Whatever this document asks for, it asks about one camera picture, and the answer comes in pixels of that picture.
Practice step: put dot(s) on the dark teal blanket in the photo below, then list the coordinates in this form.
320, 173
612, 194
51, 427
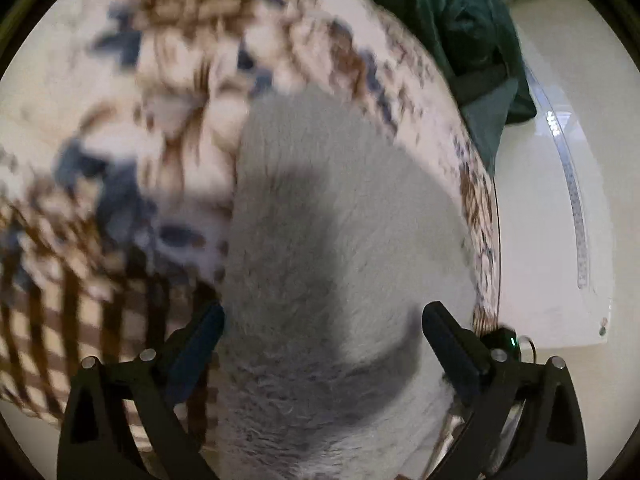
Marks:
450, 10

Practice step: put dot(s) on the teal pillow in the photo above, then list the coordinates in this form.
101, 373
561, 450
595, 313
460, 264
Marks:
487, 120

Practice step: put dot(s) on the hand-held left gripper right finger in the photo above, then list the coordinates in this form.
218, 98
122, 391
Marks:
455, 355

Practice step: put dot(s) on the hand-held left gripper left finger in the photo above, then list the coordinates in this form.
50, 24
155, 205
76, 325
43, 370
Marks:
195, 355

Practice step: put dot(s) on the grey fluffy towel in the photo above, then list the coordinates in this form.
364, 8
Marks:
310, 260

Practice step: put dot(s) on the brown blue patterned tablecloth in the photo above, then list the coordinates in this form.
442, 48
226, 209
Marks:
175, 85

